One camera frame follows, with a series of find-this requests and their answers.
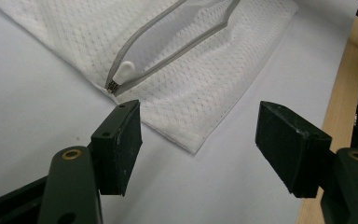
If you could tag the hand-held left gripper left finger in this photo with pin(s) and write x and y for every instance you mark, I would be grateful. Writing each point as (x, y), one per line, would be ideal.
(115, 149)

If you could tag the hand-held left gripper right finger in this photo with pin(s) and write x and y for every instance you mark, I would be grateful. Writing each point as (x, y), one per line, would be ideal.
(292, 149)

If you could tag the pale table mat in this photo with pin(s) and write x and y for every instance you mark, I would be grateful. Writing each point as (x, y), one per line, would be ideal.
(28, 93)

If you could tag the white mesh laundry bag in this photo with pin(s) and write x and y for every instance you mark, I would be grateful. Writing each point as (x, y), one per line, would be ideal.
(180, 102)

